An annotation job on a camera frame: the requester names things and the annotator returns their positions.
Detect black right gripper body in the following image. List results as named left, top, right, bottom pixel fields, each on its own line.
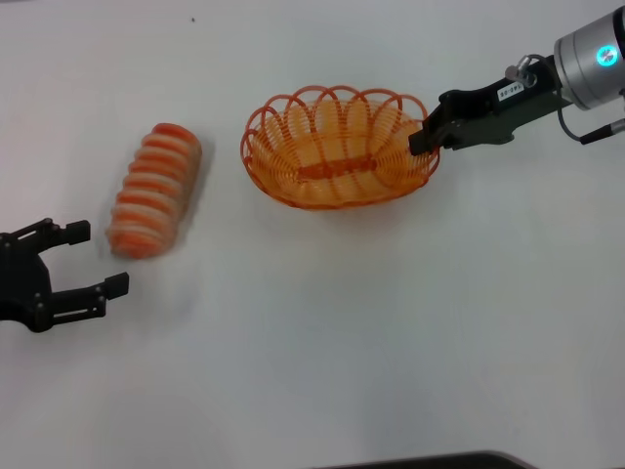
left=437, top=55, right=576, bottom=152

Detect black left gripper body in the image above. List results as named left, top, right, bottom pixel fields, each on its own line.
left=0, top=232, right=54, bottom=335

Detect orange oval wire basket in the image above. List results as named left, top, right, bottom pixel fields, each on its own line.
left=238, top=85, right=441, bottom=212

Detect orange striped bread loaf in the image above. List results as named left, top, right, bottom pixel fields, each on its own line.
left=105, top=121, right=204, bottom=260

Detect silver plug on right gripper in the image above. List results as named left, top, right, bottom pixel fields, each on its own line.
left=504, top=55, right=539, bottom=90

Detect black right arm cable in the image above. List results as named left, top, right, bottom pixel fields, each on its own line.
left=556, top=103, right=625, bottom=147

